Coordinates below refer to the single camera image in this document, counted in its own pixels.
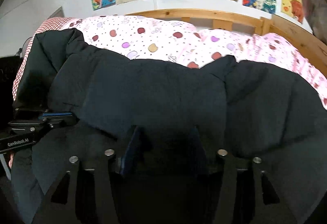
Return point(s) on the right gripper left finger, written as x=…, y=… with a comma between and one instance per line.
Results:
x=83, y=192

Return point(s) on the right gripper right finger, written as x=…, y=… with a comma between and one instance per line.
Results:
x=237, y=190

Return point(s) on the black padded jacket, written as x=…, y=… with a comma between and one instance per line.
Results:
x=255, y=111

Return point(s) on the left hand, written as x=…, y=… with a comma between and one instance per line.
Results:
x=11, y=160

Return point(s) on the pink patterned quilt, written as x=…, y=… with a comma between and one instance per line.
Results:
x=138, y=37

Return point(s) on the pink floral cloth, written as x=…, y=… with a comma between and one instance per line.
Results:
x=315, y=14

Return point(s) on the wooden bed frame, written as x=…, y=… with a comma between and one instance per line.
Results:
x=307, y=44

